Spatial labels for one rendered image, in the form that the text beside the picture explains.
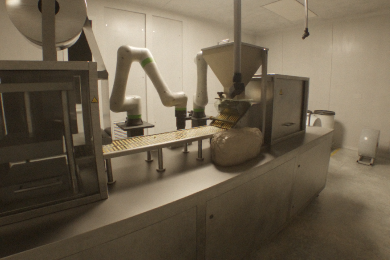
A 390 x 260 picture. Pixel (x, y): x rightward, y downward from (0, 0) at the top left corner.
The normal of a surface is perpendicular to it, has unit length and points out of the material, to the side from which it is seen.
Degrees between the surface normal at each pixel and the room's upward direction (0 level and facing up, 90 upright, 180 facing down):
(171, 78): 90
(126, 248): 90
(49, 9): 90
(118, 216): 0
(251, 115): 90
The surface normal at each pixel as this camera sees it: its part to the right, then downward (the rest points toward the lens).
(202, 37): 0.59, 0.12
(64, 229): 0.00, -0.99
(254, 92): -0.80, 0.09
